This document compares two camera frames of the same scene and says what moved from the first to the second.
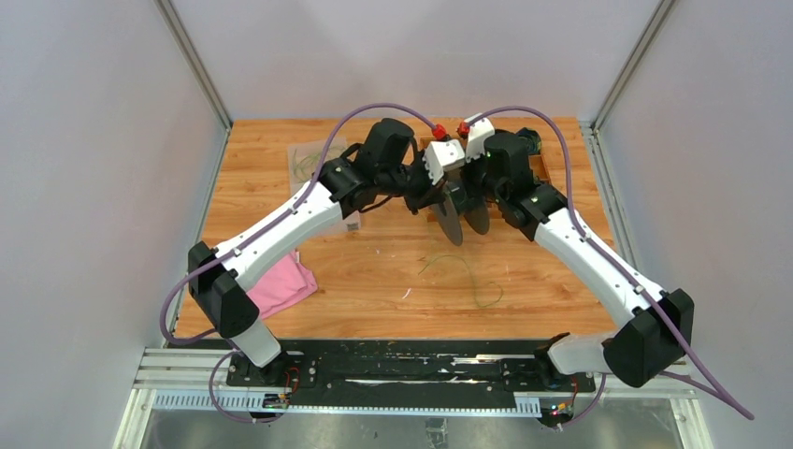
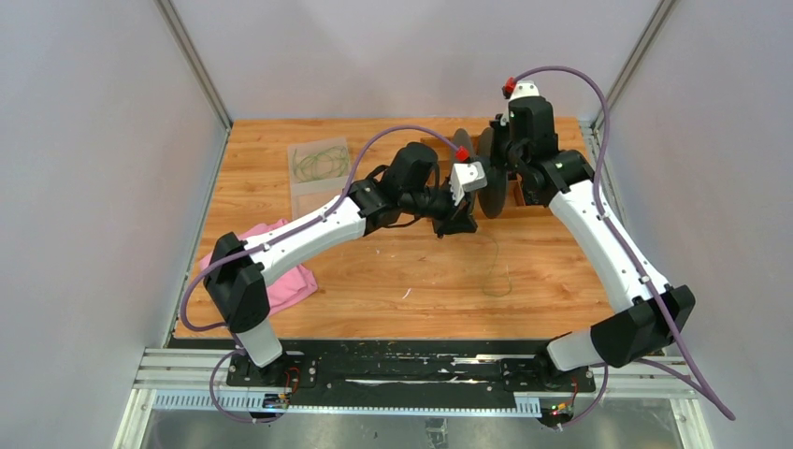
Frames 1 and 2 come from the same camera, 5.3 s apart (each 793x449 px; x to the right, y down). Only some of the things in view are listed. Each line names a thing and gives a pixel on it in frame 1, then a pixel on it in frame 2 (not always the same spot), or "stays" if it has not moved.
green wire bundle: x=471 y=280 → x=488 y=274
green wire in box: x=304 y=164 stays
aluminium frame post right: x=592 y=135 stays
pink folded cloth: x=283 y=284 stays
